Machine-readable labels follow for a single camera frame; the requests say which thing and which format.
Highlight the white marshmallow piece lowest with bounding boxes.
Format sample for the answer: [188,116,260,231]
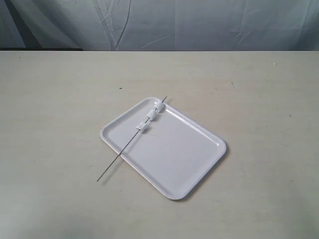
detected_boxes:
[136,121,150,133]

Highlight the white marshmallow piece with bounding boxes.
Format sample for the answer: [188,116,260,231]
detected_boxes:
[153,102,164,113]
[147,109,158,121]

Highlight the white rectangular plastic tray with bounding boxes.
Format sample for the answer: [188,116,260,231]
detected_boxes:
[100,97,227,200]

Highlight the thin metal skewer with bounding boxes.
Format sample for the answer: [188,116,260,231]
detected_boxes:
[96,96,167,182]

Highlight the grey wrinkled backdrop curtain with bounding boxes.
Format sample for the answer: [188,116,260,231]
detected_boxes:
[0,0,319,51]

